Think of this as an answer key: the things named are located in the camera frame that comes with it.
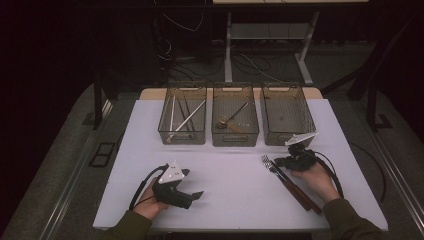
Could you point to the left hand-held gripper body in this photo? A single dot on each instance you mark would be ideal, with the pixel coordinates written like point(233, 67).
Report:
point(171, 175)

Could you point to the white table sheet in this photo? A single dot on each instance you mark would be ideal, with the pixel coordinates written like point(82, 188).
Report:
point(233, 200)

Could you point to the aluminium floor rail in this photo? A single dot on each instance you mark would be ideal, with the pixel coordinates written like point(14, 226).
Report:
point(396, 173)
point(76, 166)

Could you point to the person's left hand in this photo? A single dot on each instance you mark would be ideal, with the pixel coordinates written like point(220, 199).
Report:
point(148, 205)

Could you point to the white metal table frame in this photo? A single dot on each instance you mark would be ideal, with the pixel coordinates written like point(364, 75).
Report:
point(228, 50)

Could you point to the person's right hand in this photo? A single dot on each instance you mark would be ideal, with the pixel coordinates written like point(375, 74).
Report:
point(316, 185)

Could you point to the large black metal stand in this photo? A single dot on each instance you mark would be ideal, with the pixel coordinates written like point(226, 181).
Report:
point(371, 83)

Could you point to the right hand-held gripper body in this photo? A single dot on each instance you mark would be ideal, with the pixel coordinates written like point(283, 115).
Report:
point(303, 160)

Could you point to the transparent grey plastic bin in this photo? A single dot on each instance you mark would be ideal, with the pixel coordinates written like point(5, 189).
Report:
point(286, 115)
point(226, 106)
point(196, 123)

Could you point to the metal spoon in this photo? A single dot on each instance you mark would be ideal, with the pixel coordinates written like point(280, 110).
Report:
point(235, 115)

